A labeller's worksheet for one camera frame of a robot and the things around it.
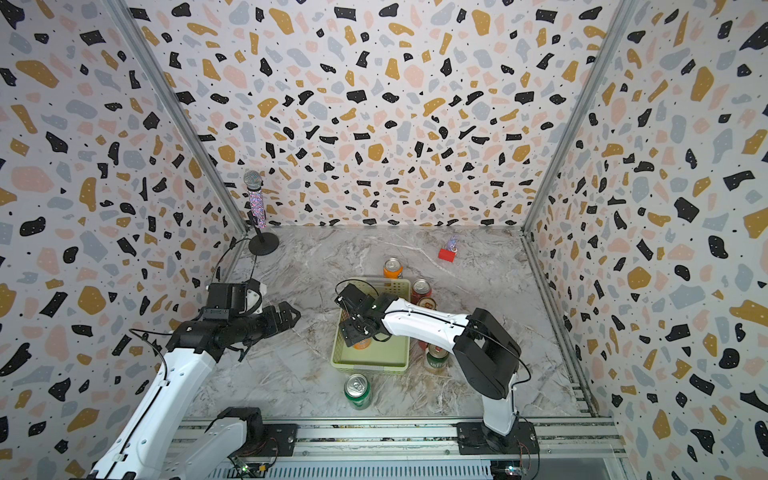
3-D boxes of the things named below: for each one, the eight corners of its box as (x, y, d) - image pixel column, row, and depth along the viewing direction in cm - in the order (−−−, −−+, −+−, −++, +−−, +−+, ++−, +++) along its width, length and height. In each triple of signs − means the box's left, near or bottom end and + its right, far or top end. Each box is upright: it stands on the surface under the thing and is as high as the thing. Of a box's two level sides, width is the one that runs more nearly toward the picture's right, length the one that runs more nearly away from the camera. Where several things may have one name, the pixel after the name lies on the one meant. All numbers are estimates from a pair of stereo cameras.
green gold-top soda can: (425, 374, 87) (428, 359, 78) (424, 360, 89) (427, 344, 81) (444, 374, 87) (449, 359, 78) (442, 360, 89) (447, 344, 81)
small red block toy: (438, 257, 116) (439, 249, 112) (448, 241, 121) (450, 233, 118) (452, 263, 114) (454, 255, 111) (462, 247, 119) (464, 239, 116)
